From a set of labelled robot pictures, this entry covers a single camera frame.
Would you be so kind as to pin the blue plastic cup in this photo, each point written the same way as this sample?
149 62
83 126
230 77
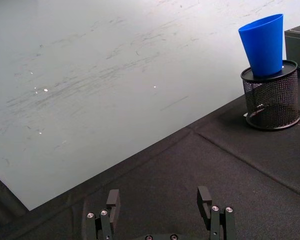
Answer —
263 47

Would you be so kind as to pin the black box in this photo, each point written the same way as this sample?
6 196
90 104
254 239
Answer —
298 45

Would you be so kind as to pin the black table cloth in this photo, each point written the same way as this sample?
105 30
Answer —
190 180

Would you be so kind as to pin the plain pale wall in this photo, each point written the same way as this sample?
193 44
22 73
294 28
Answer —
90 75

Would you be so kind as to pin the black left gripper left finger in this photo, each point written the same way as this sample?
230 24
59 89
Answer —
105 222

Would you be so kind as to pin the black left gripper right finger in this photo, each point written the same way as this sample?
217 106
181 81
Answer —
216 220

